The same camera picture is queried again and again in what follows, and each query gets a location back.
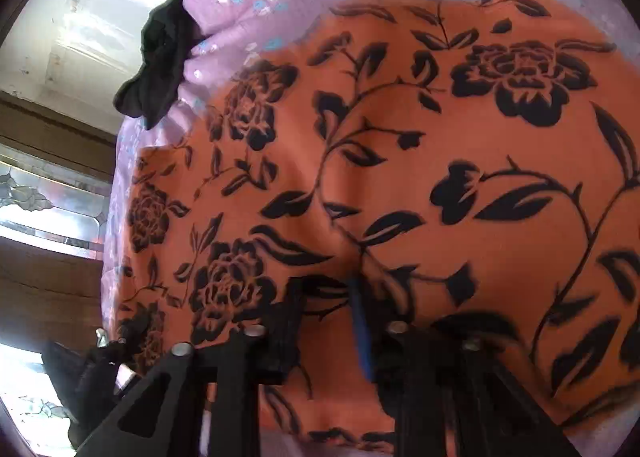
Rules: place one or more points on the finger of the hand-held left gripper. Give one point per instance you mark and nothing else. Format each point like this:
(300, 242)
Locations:
(90, 377)

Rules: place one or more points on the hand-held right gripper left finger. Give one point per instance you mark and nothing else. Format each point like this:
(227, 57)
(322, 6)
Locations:
(282, 322)

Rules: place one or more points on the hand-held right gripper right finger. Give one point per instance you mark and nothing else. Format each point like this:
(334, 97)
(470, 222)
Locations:
(364, 332)

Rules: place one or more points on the orange black floral garment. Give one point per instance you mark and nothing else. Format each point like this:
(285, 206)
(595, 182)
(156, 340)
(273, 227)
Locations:
(400, 187)

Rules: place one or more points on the brown wooden door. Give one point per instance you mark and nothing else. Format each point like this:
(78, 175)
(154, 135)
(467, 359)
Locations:
(50, 282)

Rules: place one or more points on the stained glass door panel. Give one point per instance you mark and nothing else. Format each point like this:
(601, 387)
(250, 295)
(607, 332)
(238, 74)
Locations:
(50, 202)

